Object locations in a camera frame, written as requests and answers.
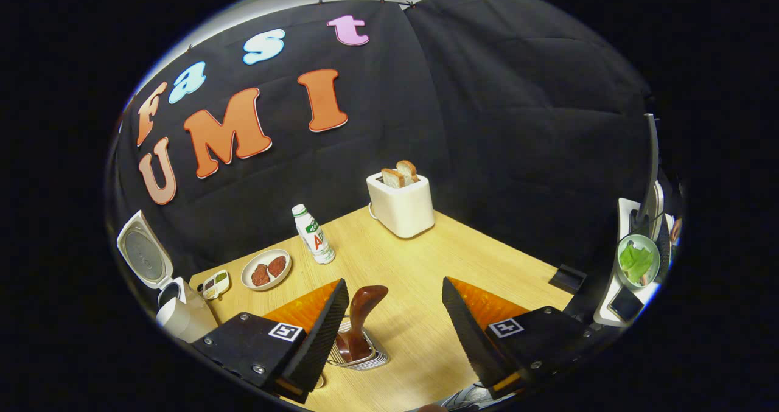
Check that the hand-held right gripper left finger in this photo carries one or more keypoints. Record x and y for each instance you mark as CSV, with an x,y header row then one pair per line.
x,y
322,339

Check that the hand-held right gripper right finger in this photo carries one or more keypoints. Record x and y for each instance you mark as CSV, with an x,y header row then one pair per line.
x,y
468,339

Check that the brown wooden spoon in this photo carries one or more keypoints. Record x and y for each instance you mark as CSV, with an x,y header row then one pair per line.
x,y
365,305

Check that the white rice cooker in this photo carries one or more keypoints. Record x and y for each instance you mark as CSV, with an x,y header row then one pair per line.
x,y
188,322

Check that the small cream dish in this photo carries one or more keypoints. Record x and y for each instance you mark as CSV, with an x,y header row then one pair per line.
x,y
319,381

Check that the white round plate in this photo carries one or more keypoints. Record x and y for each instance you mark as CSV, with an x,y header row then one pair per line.
x,y
281,278

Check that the red meat piece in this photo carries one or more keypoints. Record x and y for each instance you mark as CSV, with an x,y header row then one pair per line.
x,y
277,266
260,275

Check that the white drink bottle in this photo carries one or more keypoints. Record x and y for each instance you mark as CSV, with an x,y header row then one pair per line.
x,y
315,238

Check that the small black block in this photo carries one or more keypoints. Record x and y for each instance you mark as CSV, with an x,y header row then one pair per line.
x,y
569,277

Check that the white divided condiment dish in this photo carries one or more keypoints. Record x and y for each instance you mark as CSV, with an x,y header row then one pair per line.
x,y
216,284

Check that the white toaster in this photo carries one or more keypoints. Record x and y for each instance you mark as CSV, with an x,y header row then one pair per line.
x,y
401,211

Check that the black smartphone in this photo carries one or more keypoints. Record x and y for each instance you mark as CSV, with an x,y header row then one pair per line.
x,y
625,305

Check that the green bowl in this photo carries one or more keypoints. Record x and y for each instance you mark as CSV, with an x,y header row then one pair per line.
x,y
623,269

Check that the toasted bread slice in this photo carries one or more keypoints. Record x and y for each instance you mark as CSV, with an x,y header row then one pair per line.
x,y
408,170
392,178

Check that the green lettuce leaf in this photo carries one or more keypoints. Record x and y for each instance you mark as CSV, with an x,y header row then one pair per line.
x,y
638,261

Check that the white tray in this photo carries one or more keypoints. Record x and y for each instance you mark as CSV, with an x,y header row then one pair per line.
x,y
627,214

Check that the black backdrop cloth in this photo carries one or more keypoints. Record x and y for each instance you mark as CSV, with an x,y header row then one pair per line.
x,y
487,108

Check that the grey curved pole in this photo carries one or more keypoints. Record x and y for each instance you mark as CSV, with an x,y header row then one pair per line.
x,y
652,156

